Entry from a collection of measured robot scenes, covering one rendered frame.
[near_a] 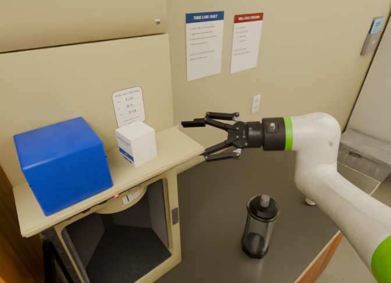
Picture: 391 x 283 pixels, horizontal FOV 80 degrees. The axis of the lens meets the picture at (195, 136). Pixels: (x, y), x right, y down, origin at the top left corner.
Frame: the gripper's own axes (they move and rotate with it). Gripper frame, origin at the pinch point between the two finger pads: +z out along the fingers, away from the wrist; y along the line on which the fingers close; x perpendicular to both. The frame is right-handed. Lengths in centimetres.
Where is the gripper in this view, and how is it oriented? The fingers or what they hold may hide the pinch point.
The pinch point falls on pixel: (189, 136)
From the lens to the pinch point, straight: 69.8
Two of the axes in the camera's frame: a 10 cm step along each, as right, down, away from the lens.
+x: 2.1, 3.8, 9.0
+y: -0.5, 9.3, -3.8
